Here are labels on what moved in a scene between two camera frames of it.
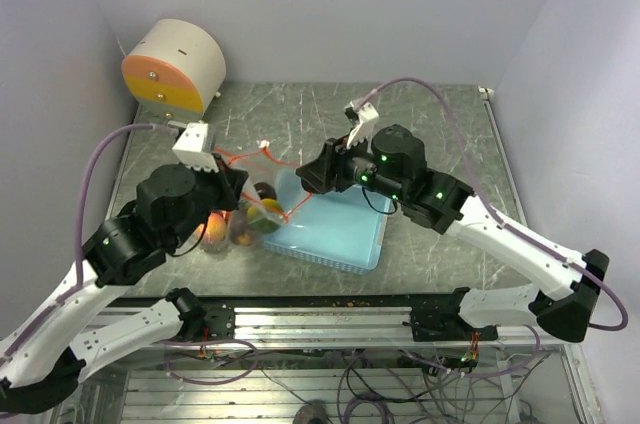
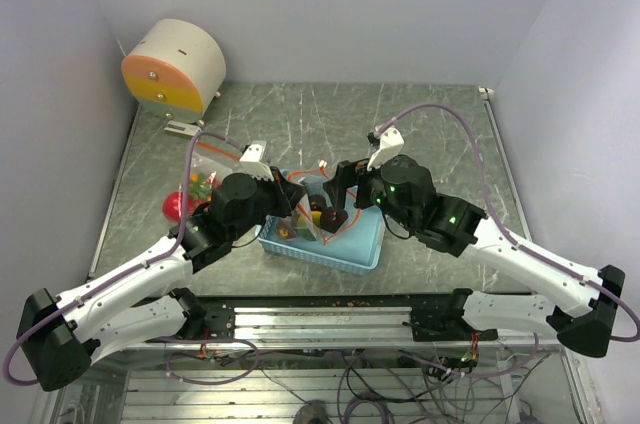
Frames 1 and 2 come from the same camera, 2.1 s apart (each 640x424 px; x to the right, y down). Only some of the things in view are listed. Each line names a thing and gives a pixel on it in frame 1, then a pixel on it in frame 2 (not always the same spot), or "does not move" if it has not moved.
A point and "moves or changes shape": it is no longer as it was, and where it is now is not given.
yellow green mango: x=271 y=203 moves or changes shape
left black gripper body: x=220 y=192 -> x=270 y=198
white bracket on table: x=177 y=124 does not move
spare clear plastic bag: x=271 y=191 moves or changes shape
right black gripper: x=333 y=159 -> x=346 y=176
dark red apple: x=239 y=224 moves or changes shape
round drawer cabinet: x=175 y=70 does not move
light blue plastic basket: x=342 y=229 does not move
